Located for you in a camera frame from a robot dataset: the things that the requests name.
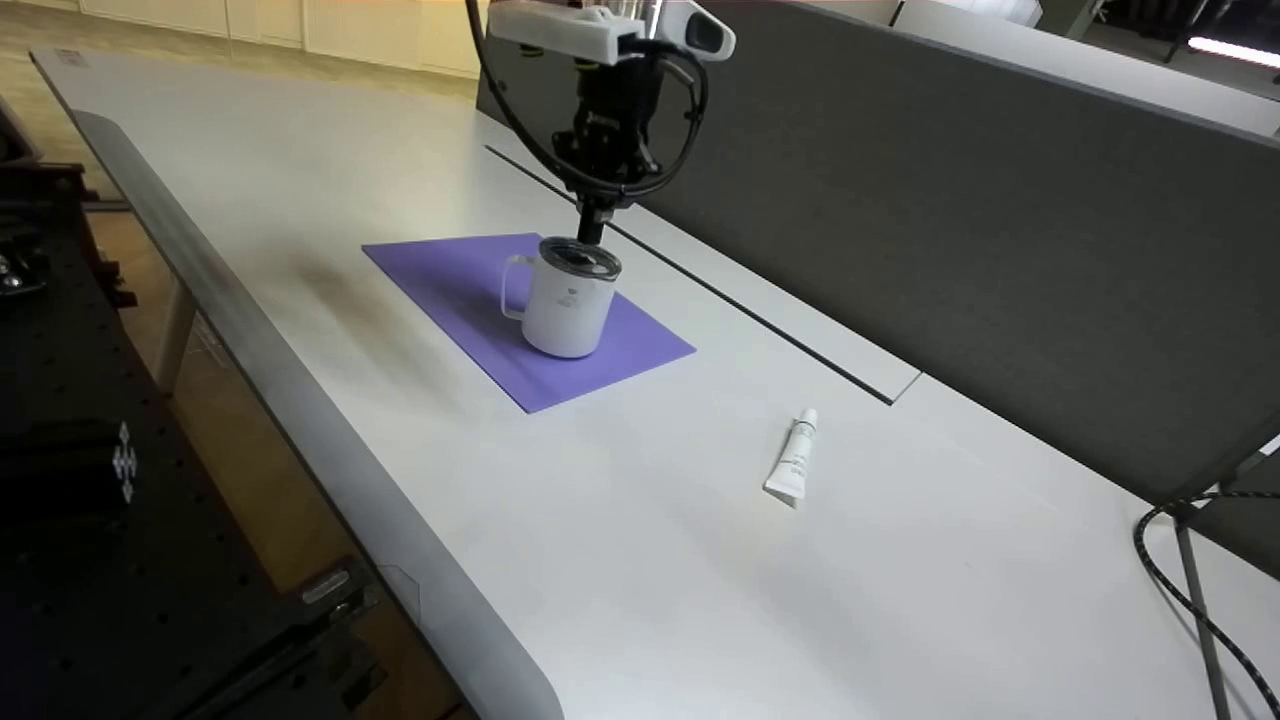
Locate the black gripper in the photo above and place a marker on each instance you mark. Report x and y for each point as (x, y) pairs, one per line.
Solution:
(607, 152)

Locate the purple rectangular mat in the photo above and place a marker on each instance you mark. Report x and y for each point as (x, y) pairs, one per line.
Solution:
(459, 289)

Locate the white tube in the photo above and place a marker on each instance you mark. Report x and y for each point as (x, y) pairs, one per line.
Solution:
(792, 460)

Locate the grey desk divider panel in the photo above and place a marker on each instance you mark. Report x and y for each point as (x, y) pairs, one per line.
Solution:
(1094, 268)

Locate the black optical breadboard table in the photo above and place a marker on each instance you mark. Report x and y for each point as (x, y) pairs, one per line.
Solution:
(125, 586)

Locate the white mug with handle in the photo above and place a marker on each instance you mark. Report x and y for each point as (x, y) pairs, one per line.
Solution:
(563, 299)

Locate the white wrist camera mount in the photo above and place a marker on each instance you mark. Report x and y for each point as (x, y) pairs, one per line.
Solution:
(610, 31)

